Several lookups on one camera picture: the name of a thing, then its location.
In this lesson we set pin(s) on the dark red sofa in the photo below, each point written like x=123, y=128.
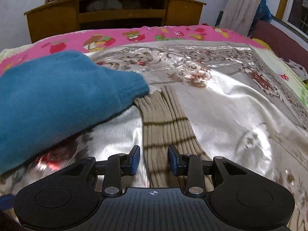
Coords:
x=279, y=38

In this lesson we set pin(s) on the light green printed sheet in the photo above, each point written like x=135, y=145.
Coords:
x=284, y=74

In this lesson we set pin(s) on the silver floral satin blanket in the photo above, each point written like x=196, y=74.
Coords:
x=228, y=101

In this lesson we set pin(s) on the pink cartoon printed blanket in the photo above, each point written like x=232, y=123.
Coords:
x=149, y=35

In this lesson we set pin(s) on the teal knit garment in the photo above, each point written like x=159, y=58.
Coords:
x=55, y=101

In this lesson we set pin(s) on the wooden desk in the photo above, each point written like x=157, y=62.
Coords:
x=55, y=20

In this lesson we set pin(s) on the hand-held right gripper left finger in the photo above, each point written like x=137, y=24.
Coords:
x=135, y=160

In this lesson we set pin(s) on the beige striped ribbed knit garment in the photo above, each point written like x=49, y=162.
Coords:
x=166, y=134

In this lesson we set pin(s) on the grey crumpled cloth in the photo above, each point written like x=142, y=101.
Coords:
x=297, y=68

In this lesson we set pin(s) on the blue cloth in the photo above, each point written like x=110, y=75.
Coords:
x=263, y=12

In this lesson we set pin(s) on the window with wooden frame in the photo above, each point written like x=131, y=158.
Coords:
x=297, y=2

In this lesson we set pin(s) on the beige curtain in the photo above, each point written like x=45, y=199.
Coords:
x=243, y=7

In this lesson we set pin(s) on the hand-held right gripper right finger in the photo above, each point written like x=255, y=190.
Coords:
x=173, y=160

